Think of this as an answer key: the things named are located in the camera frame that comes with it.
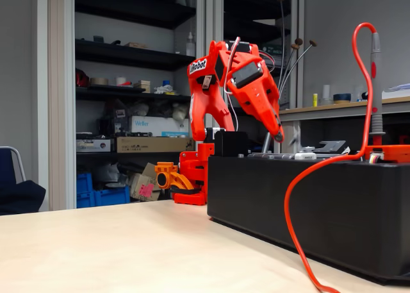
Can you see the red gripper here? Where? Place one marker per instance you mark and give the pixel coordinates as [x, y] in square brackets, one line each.
[259, 101]

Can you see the grey metal lid plate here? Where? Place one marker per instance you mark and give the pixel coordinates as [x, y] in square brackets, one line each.
[272, 155]

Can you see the grey test probe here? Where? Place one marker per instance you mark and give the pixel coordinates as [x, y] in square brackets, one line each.
[376, 91]

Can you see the red robot arm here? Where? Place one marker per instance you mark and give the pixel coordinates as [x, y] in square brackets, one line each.
[205, 113]

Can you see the white slider knob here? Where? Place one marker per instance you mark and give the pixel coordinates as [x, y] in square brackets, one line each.
[306, 156]

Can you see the stack of books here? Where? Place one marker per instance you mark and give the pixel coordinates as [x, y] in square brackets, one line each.
[272, 51]

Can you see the wooden top desk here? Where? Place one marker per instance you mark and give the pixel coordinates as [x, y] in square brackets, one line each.
[339, 106]

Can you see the blue tape roll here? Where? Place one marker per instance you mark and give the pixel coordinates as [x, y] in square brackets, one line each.
[342, 98]

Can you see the grey stalk lamp brown tips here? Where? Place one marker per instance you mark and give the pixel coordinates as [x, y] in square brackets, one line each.
[313, 43]

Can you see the black and white object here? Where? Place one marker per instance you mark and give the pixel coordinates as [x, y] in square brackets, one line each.
[365, 95]

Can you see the white plastic bottle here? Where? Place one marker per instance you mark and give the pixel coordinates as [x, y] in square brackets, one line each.
[190, 46]

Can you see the black task board box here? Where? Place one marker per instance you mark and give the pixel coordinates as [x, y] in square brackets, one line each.
[320, 216]

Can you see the white crumpled cloth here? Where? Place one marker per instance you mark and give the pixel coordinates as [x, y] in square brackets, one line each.
[164, 89]

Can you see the orange table clamp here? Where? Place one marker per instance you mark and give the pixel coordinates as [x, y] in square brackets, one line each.
[174, 177]

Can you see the white Weller box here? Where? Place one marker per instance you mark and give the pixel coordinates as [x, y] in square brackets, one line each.
[150, 126]

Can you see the stack of papers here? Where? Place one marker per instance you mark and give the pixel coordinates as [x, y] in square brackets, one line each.
[397, 89]

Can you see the red display module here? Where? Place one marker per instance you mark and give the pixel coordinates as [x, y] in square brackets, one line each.
[395, 152]

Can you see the brown flat carton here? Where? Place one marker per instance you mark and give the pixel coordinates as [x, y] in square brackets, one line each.
[144, 145]

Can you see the small wooden box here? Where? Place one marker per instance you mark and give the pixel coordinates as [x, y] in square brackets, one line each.
[144, 86]

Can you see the cardboard box pink sticker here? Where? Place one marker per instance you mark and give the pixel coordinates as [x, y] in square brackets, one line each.
[144, 185]

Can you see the white tape roll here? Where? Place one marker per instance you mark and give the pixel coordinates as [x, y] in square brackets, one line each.
[121, 81]

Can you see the grey shelf cabinet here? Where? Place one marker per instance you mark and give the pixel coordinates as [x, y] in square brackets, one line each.
[128, 54]

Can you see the brown tape roll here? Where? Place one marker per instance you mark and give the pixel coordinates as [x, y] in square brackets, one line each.
[99, 81]

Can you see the blue plastic crate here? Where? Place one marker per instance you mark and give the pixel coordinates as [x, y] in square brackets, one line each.
[112, 197]
[84, 184]

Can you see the white and black box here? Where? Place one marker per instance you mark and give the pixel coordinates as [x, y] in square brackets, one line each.
[94, 145]

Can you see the dark red rounded object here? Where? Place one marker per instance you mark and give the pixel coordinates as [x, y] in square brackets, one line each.
[81, 79]

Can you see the blue office chair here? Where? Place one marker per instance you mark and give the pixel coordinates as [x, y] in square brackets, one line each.
[19, 197]

